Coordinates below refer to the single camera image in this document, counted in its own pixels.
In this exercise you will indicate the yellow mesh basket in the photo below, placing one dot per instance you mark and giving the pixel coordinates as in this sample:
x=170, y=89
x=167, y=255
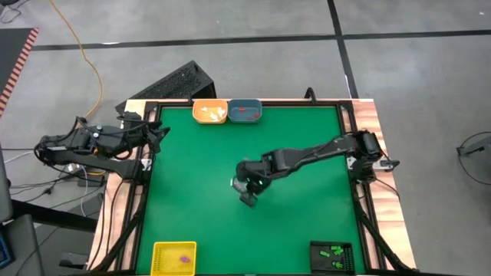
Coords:
x=169, y=257

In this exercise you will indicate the black mat orange striped edge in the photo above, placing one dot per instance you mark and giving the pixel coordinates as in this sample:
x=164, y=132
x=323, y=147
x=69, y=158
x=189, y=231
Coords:
x=11, y=50

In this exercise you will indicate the small purple figure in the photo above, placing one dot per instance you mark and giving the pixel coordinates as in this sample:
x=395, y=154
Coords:
x=185, y=259

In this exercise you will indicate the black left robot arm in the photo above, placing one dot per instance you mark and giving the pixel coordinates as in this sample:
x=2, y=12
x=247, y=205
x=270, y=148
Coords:
x=76, y=147

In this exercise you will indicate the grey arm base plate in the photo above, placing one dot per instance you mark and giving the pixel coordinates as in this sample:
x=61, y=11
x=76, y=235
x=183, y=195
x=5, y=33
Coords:
x=146, y=164
x=383, y=163

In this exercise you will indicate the blue plastic bin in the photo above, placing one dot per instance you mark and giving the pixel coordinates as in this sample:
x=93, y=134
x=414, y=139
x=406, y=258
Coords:
x=247, y=113

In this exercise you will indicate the orange plastic bin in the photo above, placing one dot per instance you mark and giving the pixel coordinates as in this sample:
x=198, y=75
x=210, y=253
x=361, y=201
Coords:
x=199, y=117

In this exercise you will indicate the black floor bar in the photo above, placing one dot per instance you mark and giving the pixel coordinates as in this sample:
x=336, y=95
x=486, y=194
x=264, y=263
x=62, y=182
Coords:
x=53, y=216

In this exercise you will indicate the wooden table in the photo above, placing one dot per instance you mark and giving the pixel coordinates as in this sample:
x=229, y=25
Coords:
x=364, y=115

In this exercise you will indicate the black mesh basket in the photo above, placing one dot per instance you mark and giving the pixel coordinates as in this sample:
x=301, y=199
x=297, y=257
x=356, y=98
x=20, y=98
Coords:
x=318, y=264

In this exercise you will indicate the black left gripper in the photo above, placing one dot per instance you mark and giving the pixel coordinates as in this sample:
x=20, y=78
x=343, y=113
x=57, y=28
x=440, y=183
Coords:
x=140, y=130

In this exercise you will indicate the green table mat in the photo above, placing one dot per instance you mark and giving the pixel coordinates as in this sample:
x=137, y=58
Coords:
x=184, y=222

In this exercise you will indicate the black table foot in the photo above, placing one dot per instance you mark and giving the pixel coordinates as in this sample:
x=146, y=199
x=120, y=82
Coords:
x=73, y=261

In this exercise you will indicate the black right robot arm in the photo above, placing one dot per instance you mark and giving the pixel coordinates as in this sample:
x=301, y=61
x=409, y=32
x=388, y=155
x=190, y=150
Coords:
x=314, y=151

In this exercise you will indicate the black perforated case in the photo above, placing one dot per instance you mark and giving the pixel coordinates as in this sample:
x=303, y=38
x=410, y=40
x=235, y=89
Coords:
x=172, y=86

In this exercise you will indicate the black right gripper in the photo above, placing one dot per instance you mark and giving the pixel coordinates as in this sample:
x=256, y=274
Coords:
x=255, y=174

